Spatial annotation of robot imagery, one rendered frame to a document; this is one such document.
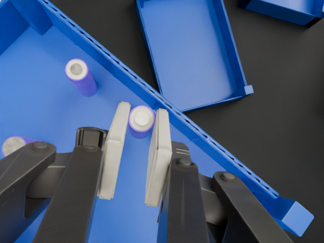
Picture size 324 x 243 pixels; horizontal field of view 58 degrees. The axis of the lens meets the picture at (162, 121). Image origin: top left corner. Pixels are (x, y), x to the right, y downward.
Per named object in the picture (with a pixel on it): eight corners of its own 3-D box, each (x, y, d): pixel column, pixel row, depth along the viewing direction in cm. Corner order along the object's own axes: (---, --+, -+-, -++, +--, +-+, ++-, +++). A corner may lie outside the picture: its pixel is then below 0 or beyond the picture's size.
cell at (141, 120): (154, 127, 25) (161, 116, 19) (141, 143, 25) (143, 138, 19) (138, 113, 25) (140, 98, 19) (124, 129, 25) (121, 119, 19)
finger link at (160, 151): (155, 148, 13) (172, 151, 13) (157, 107, 19) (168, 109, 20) (143, 206, 14) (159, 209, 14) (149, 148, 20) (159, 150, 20)
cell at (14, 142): (15, 166, 21) (42, 163, 28) (33, 146, 22) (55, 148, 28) (-5, 149, 21) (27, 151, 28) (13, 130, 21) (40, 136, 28)
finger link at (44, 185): (92, 207, 12) (15, 196, 11) (108, 154, 17) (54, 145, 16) (97, 174, 11) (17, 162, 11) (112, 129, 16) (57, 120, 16)
